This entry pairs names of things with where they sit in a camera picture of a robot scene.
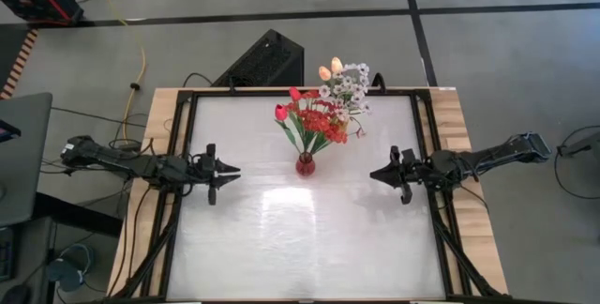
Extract orange black striped ramp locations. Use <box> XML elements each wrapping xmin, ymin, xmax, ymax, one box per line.
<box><xmin>0</xmin><ymin>28</ymin><xmax>39</xmax><ymax>101</ymax></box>

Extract red tulip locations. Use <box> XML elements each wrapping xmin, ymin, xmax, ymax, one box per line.
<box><xmin>288</xmin><ymin>86</ymin><xmax>310</xmax><ymax>155</ymax></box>
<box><xmin>274</xmin><ymin>103</ymin><xmax>306</xmax><ymax>155</ymax></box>

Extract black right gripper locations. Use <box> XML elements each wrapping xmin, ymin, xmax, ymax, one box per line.
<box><xmin>369</xmin><ymin>145</ymin><xmax>435</xmax><ymax>205</ymax></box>

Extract black stand foot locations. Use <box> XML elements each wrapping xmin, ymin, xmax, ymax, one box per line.
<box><xmin>556</xmin><ymin>130</ymin><xmax>600</xmax><ymax>159</ymax></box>

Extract black floor cable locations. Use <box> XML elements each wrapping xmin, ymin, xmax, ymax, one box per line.
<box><xmin>50</xmin><ymin>105</ymin><xmax>149</xmax><ymax>129</ymax></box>
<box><xmin>554</xmin><ymin>124</ymin><xmax>600</xmax><ymax>202</ymax></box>

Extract gray desk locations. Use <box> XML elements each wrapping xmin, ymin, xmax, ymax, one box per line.
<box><xmin>0</xmin><ymin>91</ymin><xmax>53</xmax><ymax>228</ymax></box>

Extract black table frame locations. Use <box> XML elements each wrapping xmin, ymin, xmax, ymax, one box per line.
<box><xmin>110</xmin><ymin>86</ymin><xmax>510</xmax><ymax>304</ymax></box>

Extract yellow extension cable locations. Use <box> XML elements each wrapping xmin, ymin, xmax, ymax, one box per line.
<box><xmin>80</xmin><ymin>0</ymin><xmax>147</xmax><ymax>142</ymax></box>

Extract cream tulip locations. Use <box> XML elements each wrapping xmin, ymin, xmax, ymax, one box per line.
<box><xmin>318</xmin><ymin>65</ymin><xmax>351</xmax><ymax>129</ymax></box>
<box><xmin>330</xmin><ymin>56</ymin><xmax>351</xmax><ymax>129</ymax></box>

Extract red blossom flower bunch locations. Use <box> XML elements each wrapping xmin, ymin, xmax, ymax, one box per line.
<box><xmin>288</xmin><ymin>88</ymin><xmax>351</xmax><ymax>155</ymax></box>

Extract black cable loop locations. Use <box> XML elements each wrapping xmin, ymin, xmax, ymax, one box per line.
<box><xmin>369</xmin><ymin>71</ymin><xmax>388</xmax><ymax>95</ymax></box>

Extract black keyboard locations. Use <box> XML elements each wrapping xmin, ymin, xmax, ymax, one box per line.
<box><xmin>0</xmin><ymin>226</ymin><xmax>16</xmax><ymax>282</ymax></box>

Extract large white blossom bunch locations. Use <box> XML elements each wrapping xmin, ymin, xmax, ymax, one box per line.
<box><xmin>318</xmin><ymin>62</ymin><xmax>372</xmax><ymax>108</ymax></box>

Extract black box cable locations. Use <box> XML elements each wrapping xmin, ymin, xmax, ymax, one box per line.
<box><xmin>181</xmin><ymin>71</ymin><xmax>215</xmax><ymax>89</ymax></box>

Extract dark round headphones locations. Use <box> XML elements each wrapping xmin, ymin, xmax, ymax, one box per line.
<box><xmin>46</xmin><ymin>242</ymin><xmax>96</xmax><ymax>294</ymax></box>

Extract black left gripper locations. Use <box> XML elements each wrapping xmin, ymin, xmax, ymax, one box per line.
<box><xmin>187</xmin><ymin>143</ymin><xmax>242</xmax><ymax>206</ymax></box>

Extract red glass vase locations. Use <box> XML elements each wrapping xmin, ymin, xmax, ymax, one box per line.
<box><xmin>294</xmin><ymin>151</ymin><xmax>317</xmax><ymax>177</ymax></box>

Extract black perforated box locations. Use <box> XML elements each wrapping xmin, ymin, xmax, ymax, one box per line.
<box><xmin>210</xmin><ymin>28</ymin><xmax>306</xmax><ymax>88</ymax></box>

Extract small pale blossom bunch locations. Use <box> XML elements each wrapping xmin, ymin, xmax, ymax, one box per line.
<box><xmin>333</xmin><ymin>99</ymin><xmax>375</xmax><ymax>139</ymax></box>

